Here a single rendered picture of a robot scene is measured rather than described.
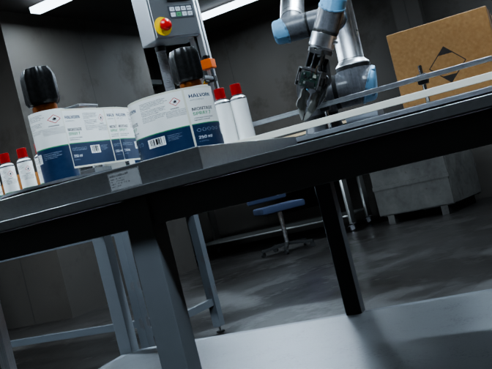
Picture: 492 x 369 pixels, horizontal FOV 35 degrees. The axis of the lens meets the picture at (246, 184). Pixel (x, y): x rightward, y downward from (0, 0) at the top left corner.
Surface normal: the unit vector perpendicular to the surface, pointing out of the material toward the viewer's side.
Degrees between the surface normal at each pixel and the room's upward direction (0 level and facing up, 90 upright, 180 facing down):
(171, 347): 90
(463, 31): 90
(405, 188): 90
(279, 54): 90
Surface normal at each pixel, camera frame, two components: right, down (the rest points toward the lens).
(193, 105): 0.55, -0.14
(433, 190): -0.62, 0.15
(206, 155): 0.90, -0.22
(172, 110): 0.11, -0.03
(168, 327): -0.35, 0.09
